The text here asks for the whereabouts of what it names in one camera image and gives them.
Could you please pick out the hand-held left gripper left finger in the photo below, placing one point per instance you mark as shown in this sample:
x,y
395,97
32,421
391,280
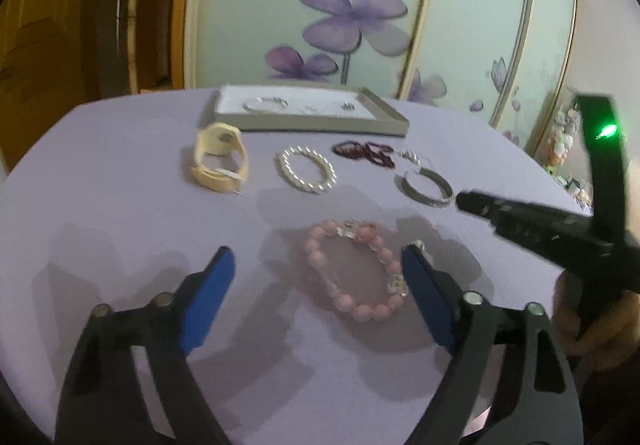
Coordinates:
x,y
210,297

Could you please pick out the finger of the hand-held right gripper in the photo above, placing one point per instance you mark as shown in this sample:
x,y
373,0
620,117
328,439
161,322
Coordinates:
x,y
525,225

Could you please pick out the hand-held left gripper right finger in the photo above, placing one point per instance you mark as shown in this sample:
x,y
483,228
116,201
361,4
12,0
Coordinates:
x,y
425,297

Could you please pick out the silver bangle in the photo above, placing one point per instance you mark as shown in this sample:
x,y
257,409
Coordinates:
x,y
407,190

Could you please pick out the cream wrist watch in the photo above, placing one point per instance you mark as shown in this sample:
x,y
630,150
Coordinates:
x,y
220,172

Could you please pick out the grey jewelry tray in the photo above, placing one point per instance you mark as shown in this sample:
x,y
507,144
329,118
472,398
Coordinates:
x,y
305,122

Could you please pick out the person's right hand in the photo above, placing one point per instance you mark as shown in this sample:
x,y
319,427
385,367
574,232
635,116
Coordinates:
x,y
617,322

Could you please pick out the pastel plush toy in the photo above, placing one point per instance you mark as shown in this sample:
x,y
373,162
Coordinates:
x,y
562,140

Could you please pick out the purple table cover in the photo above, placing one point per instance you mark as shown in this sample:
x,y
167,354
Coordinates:
x,y
125,205

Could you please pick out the sliding door with small flowers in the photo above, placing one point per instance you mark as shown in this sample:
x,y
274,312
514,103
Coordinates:
x,y
547,40

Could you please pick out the sliding door with butterfly print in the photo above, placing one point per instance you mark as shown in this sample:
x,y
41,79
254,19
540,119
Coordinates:
x,y
475,0

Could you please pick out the brown wooden door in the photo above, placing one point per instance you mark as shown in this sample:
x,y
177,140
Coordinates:
x,y
35,65

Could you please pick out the wooden door frame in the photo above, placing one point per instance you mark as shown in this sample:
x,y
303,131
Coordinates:
x,y
182,5

